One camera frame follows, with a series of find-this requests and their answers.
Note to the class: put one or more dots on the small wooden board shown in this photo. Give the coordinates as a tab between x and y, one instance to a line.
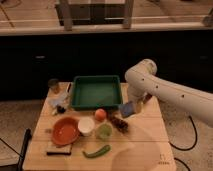
53	149

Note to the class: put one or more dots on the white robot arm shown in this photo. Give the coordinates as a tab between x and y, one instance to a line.
142	81

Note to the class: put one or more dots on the green plastic tray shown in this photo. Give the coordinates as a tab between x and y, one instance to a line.
93	92

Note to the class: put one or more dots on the light green cup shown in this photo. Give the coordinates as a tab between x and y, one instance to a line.
104	131

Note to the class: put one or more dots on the orange bowl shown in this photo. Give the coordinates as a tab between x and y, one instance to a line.
65	131

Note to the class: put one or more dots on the green chili pepper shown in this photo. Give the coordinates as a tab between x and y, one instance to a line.
102	151

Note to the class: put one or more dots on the black marker pen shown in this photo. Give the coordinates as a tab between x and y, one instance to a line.
68	87

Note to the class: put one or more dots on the blue sponge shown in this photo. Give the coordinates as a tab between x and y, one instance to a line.
127	109

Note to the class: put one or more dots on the orange peach fruit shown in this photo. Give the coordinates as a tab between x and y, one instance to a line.
100	115

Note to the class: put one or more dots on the crumpled clear plastic bag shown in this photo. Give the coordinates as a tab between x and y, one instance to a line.
59	104

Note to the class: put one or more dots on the white cup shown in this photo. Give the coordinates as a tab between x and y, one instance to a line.
86	126

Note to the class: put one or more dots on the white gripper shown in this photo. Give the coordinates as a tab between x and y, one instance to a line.
137	97

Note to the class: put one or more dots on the dark red bowl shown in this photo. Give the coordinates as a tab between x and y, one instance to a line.
147	98

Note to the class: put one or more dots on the black pole left of table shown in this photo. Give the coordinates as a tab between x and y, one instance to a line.
27	137

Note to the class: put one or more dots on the dark grape bunch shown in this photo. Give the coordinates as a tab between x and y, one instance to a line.
119	124

